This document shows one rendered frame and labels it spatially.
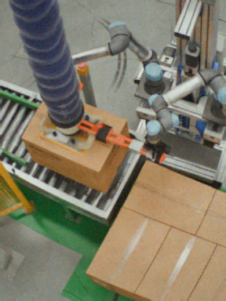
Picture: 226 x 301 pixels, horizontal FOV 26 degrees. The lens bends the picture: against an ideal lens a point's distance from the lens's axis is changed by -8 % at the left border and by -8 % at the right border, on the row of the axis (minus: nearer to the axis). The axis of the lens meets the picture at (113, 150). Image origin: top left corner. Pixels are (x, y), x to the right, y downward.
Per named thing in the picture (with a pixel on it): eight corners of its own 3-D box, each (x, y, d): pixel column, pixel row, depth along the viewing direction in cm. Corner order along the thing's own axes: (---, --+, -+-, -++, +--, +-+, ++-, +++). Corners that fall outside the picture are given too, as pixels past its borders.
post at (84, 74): (91, 129, 458) (76, 69, 368) (95, 123, 461) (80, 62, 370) (98, 132, 457) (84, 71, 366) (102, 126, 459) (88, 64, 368)
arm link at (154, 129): (164, 127, 278) (150, 134, 277) (164, 136, 288) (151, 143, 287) (156, 116, 281) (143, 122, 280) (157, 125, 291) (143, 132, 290)
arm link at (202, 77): (211, 58, 283) (144, 97, 288) (221, 71, 279) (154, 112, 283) (213, 67, 294) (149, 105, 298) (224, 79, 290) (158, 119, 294)
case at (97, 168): (33, 161, 374) (20, 137, 338) (58, 117, 388) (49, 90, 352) (105, 194, 359) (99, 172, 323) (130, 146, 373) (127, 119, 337)
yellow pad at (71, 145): (39, 137, 337) (38, 134, 332) (46, 125, 340) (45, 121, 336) (84, 157, 328) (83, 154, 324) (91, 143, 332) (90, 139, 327)
